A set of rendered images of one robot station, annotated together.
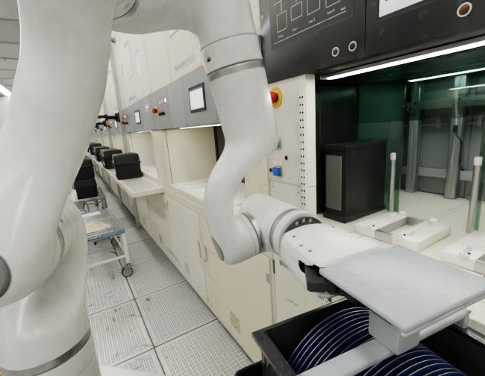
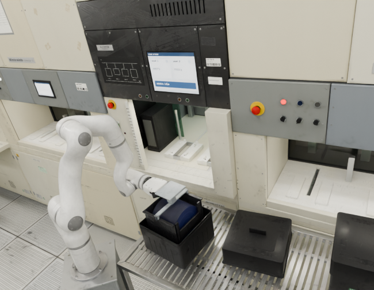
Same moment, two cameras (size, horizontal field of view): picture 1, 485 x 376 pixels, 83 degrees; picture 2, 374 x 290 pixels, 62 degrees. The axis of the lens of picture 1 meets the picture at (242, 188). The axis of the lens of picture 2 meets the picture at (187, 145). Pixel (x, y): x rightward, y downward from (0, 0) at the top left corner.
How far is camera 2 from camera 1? 123 cm
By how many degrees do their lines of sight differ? 28
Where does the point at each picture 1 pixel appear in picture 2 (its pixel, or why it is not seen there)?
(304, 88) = (128, 105)
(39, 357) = (84, 240)
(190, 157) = (27, 113)
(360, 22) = (148, 89)
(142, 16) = not seen: hidden behind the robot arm
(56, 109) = (77, 176)
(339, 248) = (157, 186)
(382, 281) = (166, 192)
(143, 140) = not seen: outside the picture
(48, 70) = (75, 168)
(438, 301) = (175, 193)
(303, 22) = (121, 77)
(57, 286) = not seen: hidden behind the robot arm
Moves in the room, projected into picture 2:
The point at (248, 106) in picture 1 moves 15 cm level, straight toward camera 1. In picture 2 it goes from (125, 153) to (134, 167)
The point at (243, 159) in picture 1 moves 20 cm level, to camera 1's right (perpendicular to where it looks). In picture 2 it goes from (126, 167) to (162, 153)
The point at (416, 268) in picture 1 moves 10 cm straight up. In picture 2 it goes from (173, 187) to (170, 170)
